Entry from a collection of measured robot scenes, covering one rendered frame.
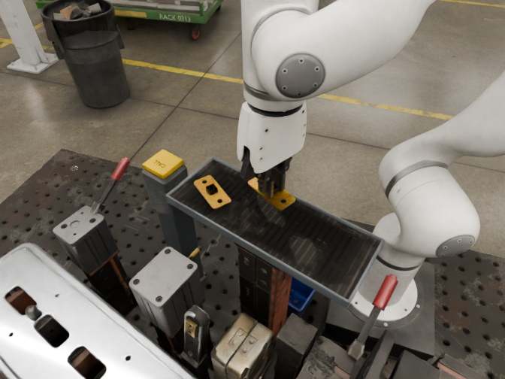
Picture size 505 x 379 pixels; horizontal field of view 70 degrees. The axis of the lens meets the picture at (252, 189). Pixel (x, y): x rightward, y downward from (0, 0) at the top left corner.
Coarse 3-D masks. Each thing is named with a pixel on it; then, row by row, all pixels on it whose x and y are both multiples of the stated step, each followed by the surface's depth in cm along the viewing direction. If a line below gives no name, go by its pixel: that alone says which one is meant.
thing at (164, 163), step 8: (160, 152) 76; (168, 152) 76; (152, 160) 74; (160, 160) 74; (168, 160) 74; (176, 160) 74; (152, 168) 72; (160, 168) 72; (168, 168) 72; (176, 168) 74; (160, 176) 72
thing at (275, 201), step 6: (252, 180) 62; (252, 186) 61; (276, 186) 60; (258, 192) 60; (276, 192) 60; (282, 192) 60; (264, 198) 60; (276, 198) 59; (282, 198) 59; (288, 198) 59; (294, 198) 59; (276, 204) 58; (282, 204) 58; (288, 204) 58; (282, 210) 58
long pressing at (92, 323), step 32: (32, 256) 77; (0, 288) 72; (32, 288) 72; (64, 288) 72; (0, 320) 67; (32, 320) 67; (64, 320) 67; (96, 320) 67; (128, 320) 67; (0, 352) 63; (32, 352) 63; (64, 352) 63; (96, 352) 63; (128, 352) 63; (160, 352) 63
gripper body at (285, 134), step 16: (240, 112) 48; (256, 112) 46; (272, 112) 45; (288, 112) 45; (304, 112) 50; (240, 128) 49; (256, 128) 47; (272, 128) 47; (288, 128) 49; (304, 128) 53; (240, 144) 51; (256, 144) 48; (272, 144) 49; (288, 144) 52; (240, 160) 53; (256, 160) 50; (272, 160) 52
